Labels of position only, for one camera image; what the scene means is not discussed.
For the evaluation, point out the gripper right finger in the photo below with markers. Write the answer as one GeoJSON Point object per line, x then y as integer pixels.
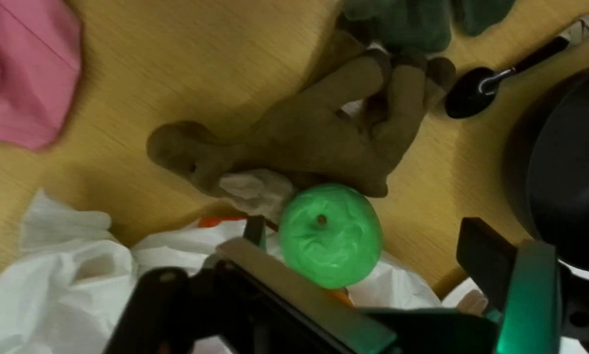
{"type": "Point", "coordinates": [530, 302]}

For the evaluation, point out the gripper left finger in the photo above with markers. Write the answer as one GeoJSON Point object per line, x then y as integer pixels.
{"type": "Point", "coordinates": [286, 288]}

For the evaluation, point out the green toy apple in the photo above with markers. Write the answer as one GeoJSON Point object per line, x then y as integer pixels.
{"type": "Point", "coordinates": [329, 237]}

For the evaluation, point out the white orange plastic bag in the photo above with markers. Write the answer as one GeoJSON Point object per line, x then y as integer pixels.
{"type": "Point", "coordinates": [57, 296]}

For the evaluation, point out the black bowl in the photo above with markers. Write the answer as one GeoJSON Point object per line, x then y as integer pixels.
{"type": "Point", "coordinates": [570, 170]}

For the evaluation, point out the black spoon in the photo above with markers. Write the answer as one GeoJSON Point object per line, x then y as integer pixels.
{"type": "Point", "coordinates": [471, 91]}

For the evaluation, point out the pink cloth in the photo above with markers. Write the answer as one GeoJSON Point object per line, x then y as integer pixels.
{"type": "Point", "coordinates": [18, 66]}

